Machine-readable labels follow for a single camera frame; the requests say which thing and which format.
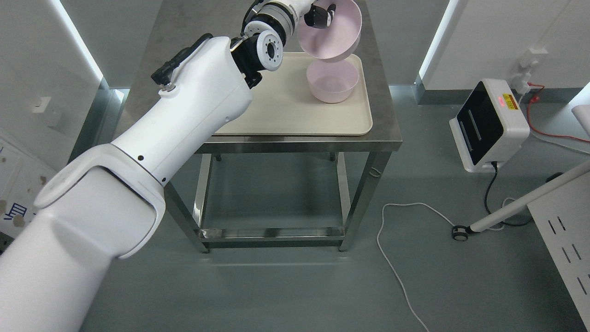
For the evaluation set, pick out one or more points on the white black box device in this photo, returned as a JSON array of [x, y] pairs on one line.
[[490, 127]]

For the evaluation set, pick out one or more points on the white wall switch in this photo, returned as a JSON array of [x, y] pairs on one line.
[[41, 105]]

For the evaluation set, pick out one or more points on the white sign board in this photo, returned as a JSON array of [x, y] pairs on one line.
[[22, 177]]

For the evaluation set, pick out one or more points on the beige plastic tray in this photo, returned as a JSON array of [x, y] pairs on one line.
[[284, 105]]

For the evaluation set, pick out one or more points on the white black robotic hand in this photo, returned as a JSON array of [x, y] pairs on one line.
[[313, 13]]

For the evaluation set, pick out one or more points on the stainless steel table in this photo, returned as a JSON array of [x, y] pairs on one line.
[[359, 161]]

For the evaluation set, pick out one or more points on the white wall socket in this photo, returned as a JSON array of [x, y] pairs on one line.
[[527, 63]]

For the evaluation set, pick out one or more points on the white stand leg with caster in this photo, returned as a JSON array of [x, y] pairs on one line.
[[462, 232]]

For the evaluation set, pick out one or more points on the pink bowl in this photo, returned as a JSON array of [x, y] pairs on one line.
[[332, 82], [340, 39]]

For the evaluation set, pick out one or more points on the white perforated panel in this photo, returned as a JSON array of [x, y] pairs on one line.
[[562, 217]]

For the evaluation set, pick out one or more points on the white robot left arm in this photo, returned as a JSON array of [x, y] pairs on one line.
[[108, 202]]

